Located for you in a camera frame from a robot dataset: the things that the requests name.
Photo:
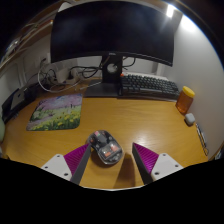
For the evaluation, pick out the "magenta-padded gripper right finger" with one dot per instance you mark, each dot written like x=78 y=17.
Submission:
x=166 y=165

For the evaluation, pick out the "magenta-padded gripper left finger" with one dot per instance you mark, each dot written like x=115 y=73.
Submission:
x=56 y=165

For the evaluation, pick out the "transparent computer mouse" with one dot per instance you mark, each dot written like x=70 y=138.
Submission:
x=106 y=146

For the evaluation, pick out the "flower-print mouse pad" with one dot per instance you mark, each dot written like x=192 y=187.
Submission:
x=56 y=111

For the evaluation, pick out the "pen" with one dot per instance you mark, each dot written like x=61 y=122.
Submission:
x=201 y=138

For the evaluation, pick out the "small white earbud case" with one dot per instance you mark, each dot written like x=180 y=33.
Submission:
x=190 y=119

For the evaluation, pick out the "pale green appliance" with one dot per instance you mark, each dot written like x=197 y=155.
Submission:
x=2 y=130

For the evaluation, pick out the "orange jar with yellow lid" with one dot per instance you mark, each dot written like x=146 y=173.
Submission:
x=184 y=101

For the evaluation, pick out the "black computer stand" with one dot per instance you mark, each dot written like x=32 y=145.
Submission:
x=8 y=110

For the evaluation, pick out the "silver mini computer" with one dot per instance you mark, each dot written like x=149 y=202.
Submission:
x=19 y=98

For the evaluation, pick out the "black keyboard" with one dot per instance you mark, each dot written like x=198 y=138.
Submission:
x=148 y=85

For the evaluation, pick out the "white power strip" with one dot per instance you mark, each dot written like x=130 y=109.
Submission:
x=65 y=78

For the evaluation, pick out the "black computer monitor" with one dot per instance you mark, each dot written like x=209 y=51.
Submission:
x=110 y=30

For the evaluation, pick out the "bright ceiling light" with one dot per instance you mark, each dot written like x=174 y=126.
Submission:
x=170 y=11

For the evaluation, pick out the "white wall socket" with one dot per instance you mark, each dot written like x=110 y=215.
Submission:
x=43 y=61

